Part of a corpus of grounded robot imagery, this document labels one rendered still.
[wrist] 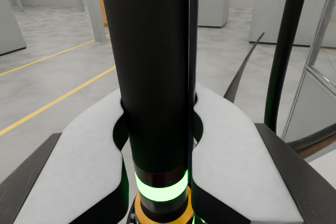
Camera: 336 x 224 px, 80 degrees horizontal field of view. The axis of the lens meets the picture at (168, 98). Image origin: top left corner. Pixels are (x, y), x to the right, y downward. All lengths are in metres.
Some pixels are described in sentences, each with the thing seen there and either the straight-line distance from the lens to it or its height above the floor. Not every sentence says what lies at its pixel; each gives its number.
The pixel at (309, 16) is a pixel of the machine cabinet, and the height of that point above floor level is 0.68.
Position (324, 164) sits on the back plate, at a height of 1.18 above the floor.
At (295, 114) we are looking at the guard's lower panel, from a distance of 1.71.
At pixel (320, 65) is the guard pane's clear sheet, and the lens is 1.50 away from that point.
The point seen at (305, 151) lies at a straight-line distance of 0.27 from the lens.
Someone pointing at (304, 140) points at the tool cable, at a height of 1.37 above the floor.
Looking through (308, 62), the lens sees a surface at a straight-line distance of 1.59.
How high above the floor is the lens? 1.52
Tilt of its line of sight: 31 degrees down
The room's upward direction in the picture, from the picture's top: 3 degrees counter-clockwise
